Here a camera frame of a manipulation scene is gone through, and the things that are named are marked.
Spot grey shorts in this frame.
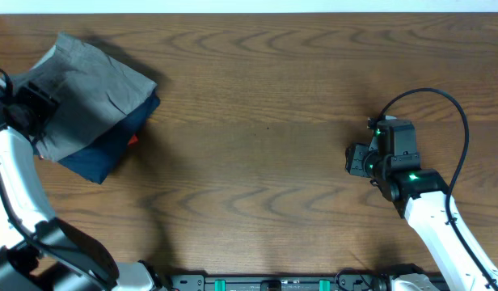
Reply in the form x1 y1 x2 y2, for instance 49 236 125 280
11 32 156 162

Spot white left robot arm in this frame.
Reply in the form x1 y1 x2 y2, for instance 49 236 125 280
0 85 163 291

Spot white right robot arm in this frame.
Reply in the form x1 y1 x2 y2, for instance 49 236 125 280
345 143 498 290

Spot folded navy blue garment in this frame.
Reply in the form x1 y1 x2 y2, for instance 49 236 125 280
58 91 160 184

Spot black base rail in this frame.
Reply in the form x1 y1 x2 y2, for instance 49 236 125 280
167 264 452 291

